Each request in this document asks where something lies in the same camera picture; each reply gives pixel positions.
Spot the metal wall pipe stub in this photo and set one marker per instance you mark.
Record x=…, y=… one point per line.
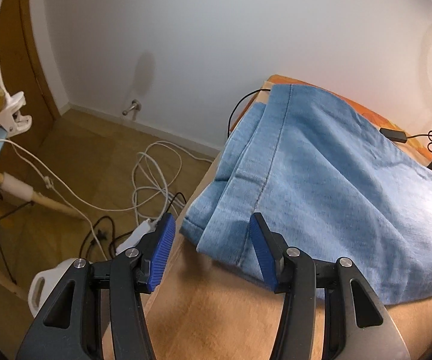
x=135, y=106

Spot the light blue denim pants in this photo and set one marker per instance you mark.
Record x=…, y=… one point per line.
x=330, y=183

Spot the white power strip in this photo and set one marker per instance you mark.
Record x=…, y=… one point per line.
x=147, y=226

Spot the white plastic jug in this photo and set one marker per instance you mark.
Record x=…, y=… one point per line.
x=44, y=283

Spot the wooden door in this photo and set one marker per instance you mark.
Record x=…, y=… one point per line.
x=22, y=71

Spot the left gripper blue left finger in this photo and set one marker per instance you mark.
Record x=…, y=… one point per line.
x=154, y=250

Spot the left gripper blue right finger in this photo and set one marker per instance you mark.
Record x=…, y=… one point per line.
x=270, y=255

